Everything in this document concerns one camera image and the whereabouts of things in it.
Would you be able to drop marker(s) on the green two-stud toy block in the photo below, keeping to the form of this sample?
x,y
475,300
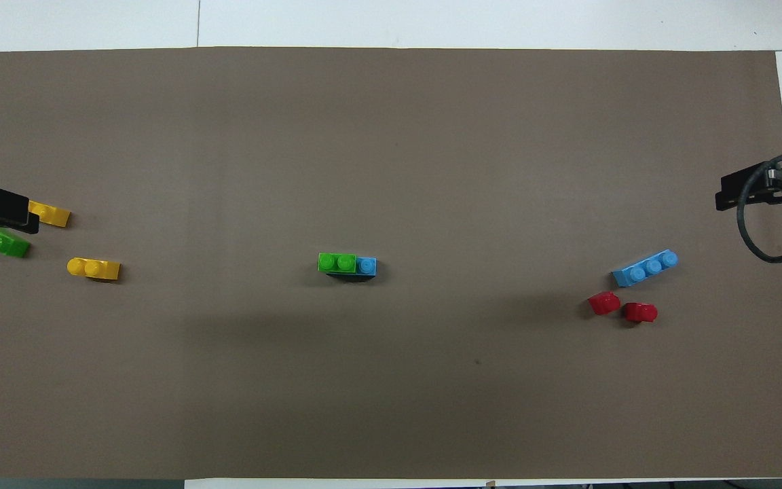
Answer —
x,y
4,243
337,263

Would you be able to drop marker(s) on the blue three-stud toy block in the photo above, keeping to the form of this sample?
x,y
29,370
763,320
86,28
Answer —
x,y
642,272
366,266

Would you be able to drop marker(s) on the yellow two-stud toy block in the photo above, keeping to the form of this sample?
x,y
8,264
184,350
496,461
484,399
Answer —
x,y
55,215
94,269

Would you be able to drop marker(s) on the red single-stud toy block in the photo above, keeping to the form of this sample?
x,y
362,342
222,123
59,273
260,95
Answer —
x,y
605,303
640,312

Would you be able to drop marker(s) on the brown paper table mat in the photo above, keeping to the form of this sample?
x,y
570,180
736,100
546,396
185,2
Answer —
x,y
391,136

